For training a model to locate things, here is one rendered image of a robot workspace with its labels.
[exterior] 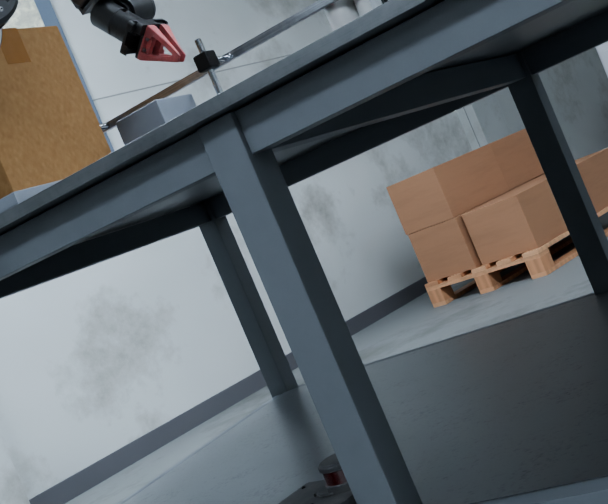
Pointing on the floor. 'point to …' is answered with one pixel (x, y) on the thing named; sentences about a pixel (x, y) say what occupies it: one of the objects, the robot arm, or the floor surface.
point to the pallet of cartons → (498, 214)
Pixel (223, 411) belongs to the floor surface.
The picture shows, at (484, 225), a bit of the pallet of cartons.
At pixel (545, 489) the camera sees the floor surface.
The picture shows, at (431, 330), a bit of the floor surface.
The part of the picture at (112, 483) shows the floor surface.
